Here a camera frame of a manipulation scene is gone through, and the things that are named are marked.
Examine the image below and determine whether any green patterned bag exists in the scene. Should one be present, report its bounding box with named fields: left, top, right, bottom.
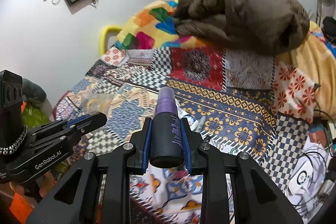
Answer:
left=22, top=103, right=50, bottom=129

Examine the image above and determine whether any dark grey cushion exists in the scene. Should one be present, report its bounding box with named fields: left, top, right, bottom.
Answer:
left=23, top=79, right=47, bottom=107

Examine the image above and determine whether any clear plastic wrapper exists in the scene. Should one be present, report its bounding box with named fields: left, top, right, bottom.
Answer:
left=80, top=92, right=114, bottom=115

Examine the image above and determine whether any yellow fleece blanket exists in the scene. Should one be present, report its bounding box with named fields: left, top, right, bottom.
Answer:
left=272, top=22, right=335, bottom=123

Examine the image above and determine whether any multicolour blocks blanket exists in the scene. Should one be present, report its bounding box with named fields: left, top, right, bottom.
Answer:
left=115, top=0, right=207, bottom=50

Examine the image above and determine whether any black purple spray bottle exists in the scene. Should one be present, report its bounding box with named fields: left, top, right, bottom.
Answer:
left=149, top=87, right=184, bottom=169

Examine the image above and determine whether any orange box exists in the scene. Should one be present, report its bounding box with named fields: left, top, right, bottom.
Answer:
left=9, top=193, right=35, bottom=224

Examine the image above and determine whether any black white braided cable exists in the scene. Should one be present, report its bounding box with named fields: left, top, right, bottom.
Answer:
left=0, top=123, right=29, bottom=156

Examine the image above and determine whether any colourful patchwork bedspread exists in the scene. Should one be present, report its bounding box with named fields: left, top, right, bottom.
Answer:
left=54, top=47, right=316, bottom=213

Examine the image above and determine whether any white device with cables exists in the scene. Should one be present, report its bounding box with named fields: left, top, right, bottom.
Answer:
left=285, top=143, right=335, bottom=223

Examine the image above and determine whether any brown puffy jacket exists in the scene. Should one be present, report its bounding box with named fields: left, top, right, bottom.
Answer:
left=173, top=0, right=310, bottom=56

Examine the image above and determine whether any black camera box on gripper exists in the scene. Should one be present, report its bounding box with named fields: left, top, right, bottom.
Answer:
left=0, top=70, right=23, bottom=110

